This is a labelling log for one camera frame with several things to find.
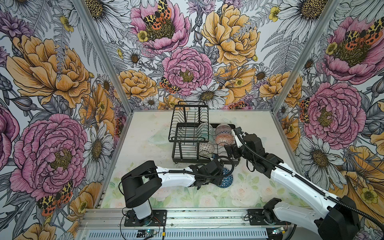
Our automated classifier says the blue triangle pattern bowl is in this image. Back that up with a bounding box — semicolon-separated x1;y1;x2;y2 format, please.
218;168;234;189

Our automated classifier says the brown diamond pattern bowl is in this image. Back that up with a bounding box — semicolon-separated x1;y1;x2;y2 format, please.
196;142;215;156

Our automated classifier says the orange red pattern bowl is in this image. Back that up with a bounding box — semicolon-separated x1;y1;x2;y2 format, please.
215;131;234;146

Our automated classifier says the pink striped bowl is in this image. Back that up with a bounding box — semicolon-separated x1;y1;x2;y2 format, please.
216;124;232;132

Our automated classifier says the green geometric pattern bowl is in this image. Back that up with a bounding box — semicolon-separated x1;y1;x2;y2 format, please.
197;123;214;142

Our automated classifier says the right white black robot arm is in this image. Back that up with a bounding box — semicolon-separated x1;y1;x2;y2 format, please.
226;128;361;240

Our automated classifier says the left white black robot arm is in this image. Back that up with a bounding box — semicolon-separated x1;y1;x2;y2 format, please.
118;159;235;226

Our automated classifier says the green circuit board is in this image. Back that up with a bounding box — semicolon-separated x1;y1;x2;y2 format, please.
136;229;159;239

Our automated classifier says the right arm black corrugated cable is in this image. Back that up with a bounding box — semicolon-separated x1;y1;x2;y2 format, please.
233;126;384;232

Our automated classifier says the black wire dish rack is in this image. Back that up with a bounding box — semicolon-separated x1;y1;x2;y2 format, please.
169;101;241;166

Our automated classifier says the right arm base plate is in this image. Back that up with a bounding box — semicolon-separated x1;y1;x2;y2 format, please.
244;209;291;226

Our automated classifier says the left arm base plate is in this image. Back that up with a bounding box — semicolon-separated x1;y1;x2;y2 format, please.
124;210;168;227

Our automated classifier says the aluminium front rail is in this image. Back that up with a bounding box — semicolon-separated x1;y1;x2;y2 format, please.
76;207;338;240

